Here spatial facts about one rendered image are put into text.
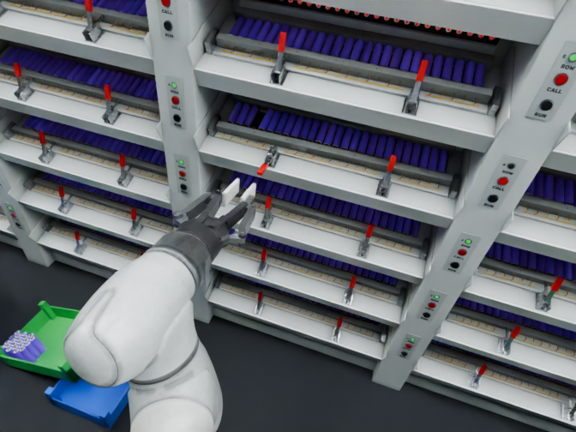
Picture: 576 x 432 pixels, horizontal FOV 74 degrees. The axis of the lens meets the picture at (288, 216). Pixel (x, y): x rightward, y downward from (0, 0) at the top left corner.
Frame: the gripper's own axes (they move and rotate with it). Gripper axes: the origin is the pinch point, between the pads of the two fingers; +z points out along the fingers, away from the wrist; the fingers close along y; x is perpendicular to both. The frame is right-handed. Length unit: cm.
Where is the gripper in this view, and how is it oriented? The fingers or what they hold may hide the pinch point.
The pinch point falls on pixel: (239, 194)
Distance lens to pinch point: 75.4
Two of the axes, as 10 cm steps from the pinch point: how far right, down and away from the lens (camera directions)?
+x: 1.4, -8.3, -5.4
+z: 2.8, -4.9, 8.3
